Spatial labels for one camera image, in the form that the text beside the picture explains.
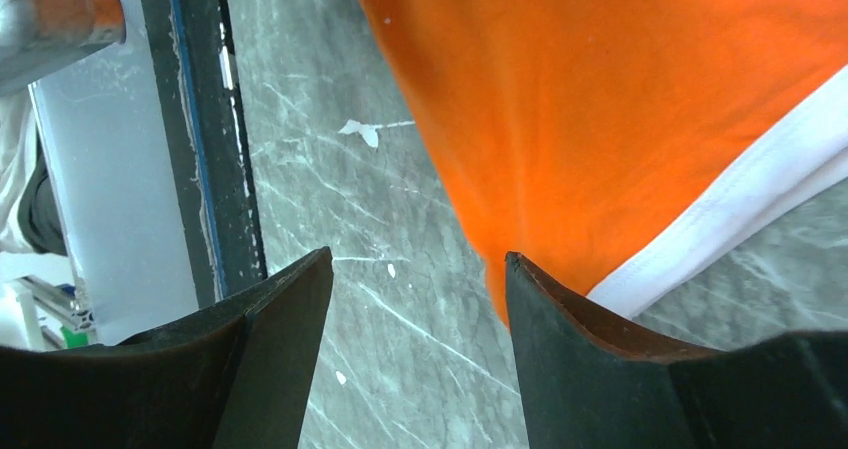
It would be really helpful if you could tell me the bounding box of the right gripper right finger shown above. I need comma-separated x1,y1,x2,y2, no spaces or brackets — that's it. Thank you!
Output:
505,253,847,448

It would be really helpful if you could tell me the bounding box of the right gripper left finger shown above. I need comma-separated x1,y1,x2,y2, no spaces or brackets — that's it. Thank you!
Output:
1,248,334,448

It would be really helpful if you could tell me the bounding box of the orange underwear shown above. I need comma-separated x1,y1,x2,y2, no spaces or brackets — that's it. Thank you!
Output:
359,0,847,318

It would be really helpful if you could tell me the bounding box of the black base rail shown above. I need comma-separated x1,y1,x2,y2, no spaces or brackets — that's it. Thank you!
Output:
141,0,268,307

